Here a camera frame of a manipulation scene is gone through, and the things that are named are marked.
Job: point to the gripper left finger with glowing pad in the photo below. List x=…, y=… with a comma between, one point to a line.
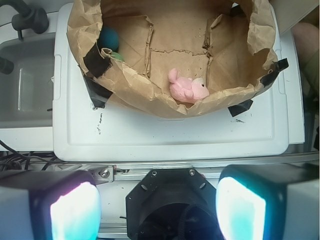
x=49, y=205

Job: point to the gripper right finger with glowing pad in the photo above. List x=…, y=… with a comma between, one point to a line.
x=269, y=201

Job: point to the green ball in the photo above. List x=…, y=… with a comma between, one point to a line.
x=117, y=56

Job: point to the dark teal ball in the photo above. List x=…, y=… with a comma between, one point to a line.
x=108, y=39

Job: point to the black tape strip lower right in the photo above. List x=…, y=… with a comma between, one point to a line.
x=240, y=108

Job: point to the black tape strip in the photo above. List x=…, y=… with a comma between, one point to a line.
x=97, y=66
x=268, y=80
x=240, y=108

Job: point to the pink plush toy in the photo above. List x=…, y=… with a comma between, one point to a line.
x=186, y=90

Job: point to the black tape strip left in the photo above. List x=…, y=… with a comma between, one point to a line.
x=97, y=66

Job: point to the brown paper bag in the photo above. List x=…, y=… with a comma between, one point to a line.
x=229, y=43

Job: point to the black clamp stand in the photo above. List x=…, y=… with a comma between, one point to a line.
x=29, y=17

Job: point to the aluminium frame rail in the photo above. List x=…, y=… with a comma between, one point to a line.
x=210, y=168

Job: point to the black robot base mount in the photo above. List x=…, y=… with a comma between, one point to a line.
x=172, y=204

